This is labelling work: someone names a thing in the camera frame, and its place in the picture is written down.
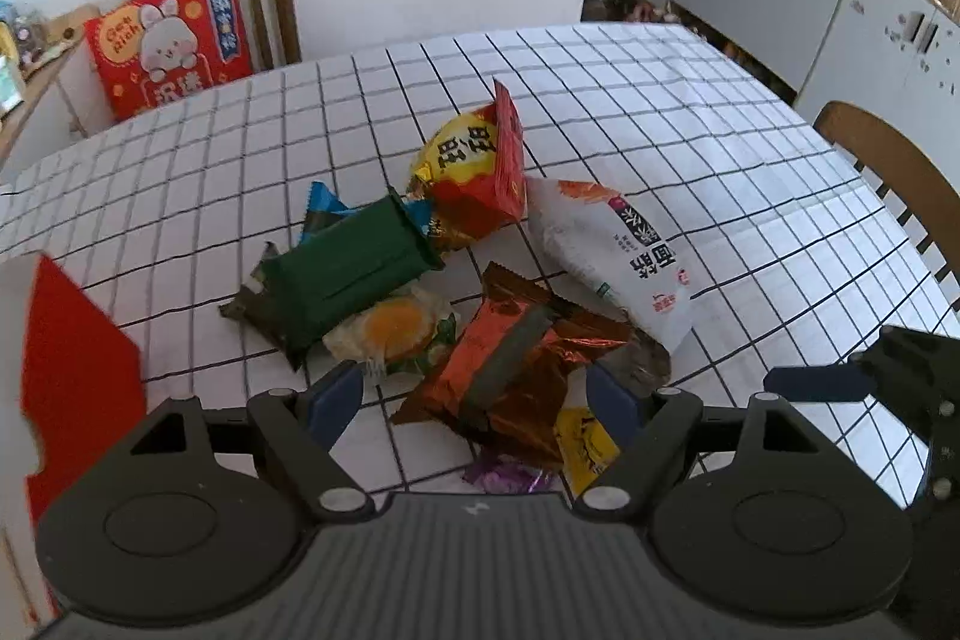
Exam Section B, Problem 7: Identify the yellow snack packet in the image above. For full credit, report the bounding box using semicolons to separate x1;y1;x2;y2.
555;408;620;497

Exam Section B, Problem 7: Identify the round brown yellow snack cup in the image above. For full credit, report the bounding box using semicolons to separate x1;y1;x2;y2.
601;330;672;398

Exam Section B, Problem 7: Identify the egg pastry clear packet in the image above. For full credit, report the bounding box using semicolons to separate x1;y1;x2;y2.
322;284;459;375

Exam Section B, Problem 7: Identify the dark green snack packet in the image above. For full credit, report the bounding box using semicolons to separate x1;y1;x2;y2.
220;193;443;370

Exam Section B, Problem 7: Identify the orange brown foil packet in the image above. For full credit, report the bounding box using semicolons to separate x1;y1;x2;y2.
391;263;633;470

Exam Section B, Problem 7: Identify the purple candy wrapper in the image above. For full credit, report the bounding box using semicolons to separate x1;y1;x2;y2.
462;452;555;495

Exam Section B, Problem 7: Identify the white noodle packet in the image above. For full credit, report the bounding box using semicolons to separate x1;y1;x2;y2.
526;177;693;353

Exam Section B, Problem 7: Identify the blue snack packet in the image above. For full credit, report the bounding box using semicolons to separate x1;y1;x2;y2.
298;181;434;245

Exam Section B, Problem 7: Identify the red yellow snack bag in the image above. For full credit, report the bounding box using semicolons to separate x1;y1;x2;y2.
407;81;527;252

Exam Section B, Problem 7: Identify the white grid tablecloth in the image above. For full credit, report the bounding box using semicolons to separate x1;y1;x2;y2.
0;22;960;536

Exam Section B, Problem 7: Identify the wooden chair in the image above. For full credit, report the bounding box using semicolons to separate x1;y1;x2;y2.
239;0;301;73
814;101;960;283

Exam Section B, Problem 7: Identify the red white cardboard box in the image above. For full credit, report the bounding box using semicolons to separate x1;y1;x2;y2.
2;252;146;638

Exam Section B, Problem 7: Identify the wooden side cabinet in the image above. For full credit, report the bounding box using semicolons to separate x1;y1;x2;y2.
2;2;114;182

